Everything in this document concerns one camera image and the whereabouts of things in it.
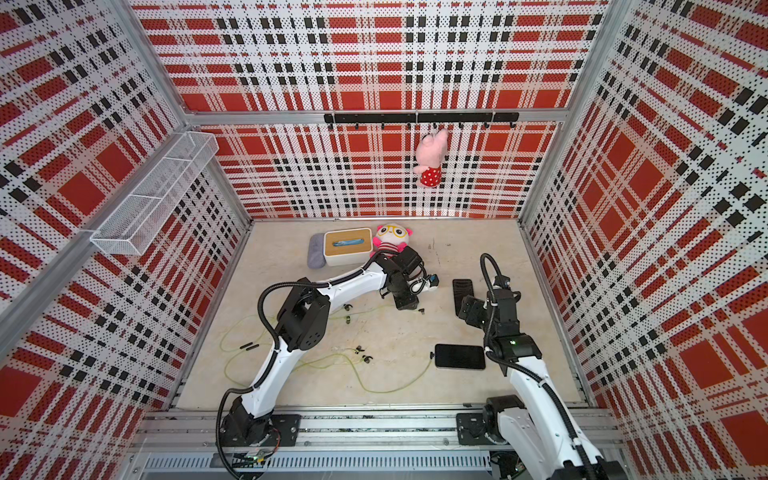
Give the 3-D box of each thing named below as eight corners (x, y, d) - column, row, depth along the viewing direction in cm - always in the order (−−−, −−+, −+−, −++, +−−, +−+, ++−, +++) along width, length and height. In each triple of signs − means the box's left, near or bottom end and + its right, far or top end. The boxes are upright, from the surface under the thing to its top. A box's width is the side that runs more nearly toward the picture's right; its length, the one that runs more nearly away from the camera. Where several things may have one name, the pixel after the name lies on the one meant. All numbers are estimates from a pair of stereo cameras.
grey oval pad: (306, 268, 108) (303, 262, 105) (313, 240, 117) (311, 233, 114) (324, 268, 108) (322, 262, 105) (330, 239, 117) (328, 233, 114)
